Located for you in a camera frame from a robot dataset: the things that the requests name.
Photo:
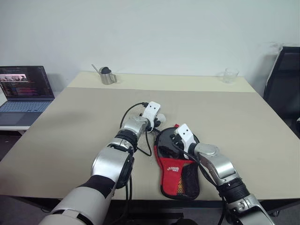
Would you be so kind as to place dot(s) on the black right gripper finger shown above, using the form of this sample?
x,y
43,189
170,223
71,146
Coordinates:
x,y
169,153
169,145

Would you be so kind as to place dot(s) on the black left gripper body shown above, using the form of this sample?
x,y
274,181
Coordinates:
x,y
154,127

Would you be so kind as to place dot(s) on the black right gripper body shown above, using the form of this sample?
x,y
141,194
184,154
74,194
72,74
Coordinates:
x,y
176,140

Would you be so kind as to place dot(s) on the black pad with red edge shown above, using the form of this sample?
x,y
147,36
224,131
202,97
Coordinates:
x,y
165,138

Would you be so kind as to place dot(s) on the black and red paddle case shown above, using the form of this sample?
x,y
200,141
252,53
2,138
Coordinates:
x,y
173,178

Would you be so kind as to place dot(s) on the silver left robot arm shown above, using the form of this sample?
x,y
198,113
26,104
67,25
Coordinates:
x,y
112,161

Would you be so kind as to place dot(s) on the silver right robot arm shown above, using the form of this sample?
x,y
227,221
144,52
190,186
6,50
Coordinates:
x,y
220,164

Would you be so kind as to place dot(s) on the black lump in steel cup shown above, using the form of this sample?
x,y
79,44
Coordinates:
x,y
107,70

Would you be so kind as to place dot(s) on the clear glass cup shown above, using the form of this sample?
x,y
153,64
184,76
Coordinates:
x,y
228,78

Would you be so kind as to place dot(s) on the thin metal stick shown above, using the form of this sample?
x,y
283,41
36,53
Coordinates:
x,y
96,69

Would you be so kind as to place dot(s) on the black office chair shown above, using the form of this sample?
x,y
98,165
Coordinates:
x,y
286,89

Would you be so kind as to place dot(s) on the open grey laptop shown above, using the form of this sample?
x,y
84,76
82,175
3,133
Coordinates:
x,y
23,107

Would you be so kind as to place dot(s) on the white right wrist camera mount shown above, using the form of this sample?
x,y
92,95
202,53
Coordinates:
x,y
186,137

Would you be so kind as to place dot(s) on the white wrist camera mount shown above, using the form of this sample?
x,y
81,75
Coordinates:
x,y
152,111
186,137

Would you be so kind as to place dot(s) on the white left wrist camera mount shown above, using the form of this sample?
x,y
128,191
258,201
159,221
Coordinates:
x,y
152,111

